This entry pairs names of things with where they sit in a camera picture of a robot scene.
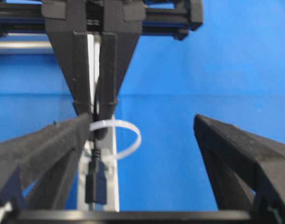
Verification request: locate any white zip tie loop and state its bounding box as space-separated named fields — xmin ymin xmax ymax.
xmin=90 ymin=119 xmax=142 ymax=162

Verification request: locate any square aluminium extrusion frame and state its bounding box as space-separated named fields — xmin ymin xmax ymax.
xmin=0 ymin=34 xmax=120 ymax=211

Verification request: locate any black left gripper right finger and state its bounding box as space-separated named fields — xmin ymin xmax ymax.
xmin=194 ymin=114 xmax=285 ymax=224

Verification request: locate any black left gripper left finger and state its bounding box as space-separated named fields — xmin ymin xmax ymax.
xmin=0 ymin=113 xmax=90 ymax=223

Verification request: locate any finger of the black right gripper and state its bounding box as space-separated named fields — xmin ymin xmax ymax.
xmin=99 ymin=0 xmax=146 ymax=114
xmin=41 ymin=0 xmax=91 ymax=115

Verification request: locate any black USB cable wire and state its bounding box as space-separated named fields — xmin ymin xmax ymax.
xmin=85 ymin=67 xmax=108 ymax=212

